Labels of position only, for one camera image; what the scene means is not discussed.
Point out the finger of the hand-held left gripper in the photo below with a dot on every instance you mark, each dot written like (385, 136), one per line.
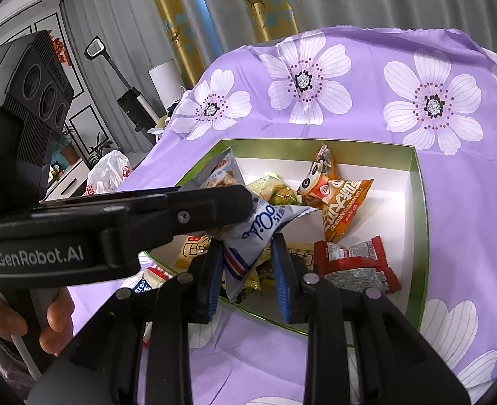
(198, 213)
(118, 196)

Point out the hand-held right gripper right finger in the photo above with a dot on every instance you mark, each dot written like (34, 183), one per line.
(283, 287)

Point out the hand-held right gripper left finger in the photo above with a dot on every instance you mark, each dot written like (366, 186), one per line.
(214, 289)

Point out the dark green gold snack packet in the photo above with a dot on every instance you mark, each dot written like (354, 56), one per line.
(255, 280)

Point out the red snack packet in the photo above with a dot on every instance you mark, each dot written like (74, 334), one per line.
(356, 263)

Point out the yellow green snack packet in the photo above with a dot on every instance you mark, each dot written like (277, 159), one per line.
(276, 190)

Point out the small orange panda snack packet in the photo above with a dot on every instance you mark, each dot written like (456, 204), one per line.
(324, 162)

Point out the green cardboard box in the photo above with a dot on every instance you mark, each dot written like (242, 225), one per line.
(396, 215)

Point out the person's left forearm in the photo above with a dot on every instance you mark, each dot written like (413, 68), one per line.
(0, 367)

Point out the person's left hand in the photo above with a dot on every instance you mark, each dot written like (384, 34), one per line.
(56, 316)

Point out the white plastic bag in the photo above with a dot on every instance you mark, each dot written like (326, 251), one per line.
(107, 173)

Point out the potted green plant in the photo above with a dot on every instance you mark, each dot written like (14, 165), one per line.
(69, 147)
(96, 152)

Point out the white low cabinet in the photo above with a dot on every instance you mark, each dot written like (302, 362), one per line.
(65, 181)

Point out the white yellow blue snack packet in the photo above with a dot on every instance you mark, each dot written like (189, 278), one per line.
(151, 280)

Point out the black white stick vacuum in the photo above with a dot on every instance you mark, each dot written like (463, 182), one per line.
(132, 101)

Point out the white cylinder bin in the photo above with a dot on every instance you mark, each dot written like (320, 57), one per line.
(166, 86)

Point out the gold patterned curtain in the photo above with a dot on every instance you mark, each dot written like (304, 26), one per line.
(265, 0)
(172, 12)

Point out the red knot wall ornament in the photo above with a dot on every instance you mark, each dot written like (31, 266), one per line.
(61, 52)

